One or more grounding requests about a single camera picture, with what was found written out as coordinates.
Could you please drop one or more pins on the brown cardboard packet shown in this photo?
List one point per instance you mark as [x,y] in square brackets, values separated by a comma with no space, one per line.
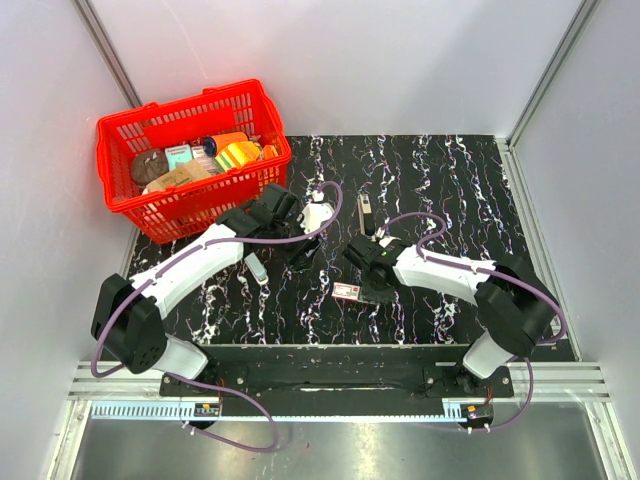
[183,174]

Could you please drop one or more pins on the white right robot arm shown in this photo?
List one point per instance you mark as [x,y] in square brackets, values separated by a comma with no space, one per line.
[515,308]

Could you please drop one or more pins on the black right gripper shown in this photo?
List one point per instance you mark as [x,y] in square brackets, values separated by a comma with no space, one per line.
[370,294]

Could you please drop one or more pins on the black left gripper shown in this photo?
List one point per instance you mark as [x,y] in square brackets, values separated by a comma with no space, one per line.
[302,257]

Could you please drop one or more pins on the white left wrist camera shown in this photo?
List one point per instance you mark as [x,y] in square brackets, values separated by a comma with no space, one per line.
[315,213]

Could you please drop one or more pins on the dark stapler magazine part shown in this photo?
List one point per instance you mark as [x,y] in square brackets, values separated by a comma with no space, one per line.
[366,217]

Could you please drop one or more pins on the staple box with tray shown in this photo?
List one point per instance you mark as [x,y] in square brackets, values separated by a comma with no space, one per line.
[346,292]

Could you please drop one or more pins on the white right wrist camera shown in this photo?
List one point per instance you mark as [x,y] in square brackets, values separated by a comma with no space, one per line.
[385,240]

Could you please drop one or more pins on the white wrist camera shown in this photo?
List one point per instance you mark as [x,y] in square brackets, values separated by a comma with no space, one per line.
[315,213]
[385,240]

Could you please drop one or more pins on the orange cylinder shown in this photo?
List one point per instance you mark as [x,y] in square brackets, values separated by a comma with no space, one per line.
[213,144]

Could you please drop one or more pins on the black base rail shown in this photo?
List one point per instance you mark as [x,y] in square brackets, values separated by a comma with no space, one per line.
[343,381]

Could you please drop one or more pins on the yellow green box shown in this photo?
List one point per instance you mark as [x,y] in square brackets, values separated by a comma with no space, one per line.
[238,155]

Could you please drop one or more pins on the teal small box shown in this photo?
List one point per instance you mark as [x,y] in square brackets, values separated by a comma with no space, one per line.
[178,155]

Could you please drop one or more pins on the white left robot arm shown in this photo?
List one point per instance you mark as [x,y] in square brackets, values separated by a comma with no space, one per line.
[129,317]

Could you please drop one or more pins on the brown round item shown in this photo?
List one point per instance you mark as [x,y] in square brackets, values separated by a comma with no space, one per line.
[148,166]

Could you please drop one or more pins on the red plastic basket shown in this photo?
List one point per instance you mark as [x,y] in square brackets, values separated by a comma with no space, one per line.
[178,212]

